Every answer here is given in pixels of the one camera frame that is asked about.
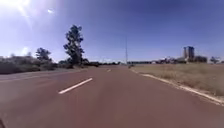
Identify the tall thin pole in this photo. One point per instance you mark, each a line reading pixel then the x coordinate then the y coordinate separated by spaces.
pixel 126 53

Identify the reddish brown asphalt road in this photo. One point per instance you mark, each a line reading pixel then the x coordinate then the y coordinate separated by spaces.
pixel 126 100

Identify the white dashed centre line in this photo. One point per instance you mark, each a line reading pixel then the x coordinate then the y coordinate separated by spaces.
pixel 75 86

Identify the tall dark tree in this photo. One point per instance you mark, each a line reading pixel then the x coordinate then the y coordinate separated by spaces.
pixel 73 43

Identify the small dark tree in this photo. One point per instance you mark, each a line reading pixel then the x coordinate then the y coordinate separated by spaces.
pixel 43 54

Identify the dry grass field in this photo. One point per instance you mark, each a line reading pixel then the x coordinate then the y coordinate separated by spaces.
pixel 186 74

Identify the tall building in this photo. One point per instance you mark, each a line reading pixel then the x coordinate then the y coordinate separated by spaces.
pixel 189 52

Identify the dark clump of trees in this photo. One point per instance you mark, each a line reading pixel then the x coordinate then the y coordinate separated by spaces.
pixel 201 59

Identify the row of roadside bushes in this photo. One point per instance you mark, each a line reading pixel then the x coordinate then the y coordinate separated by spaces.
pixel 16 65

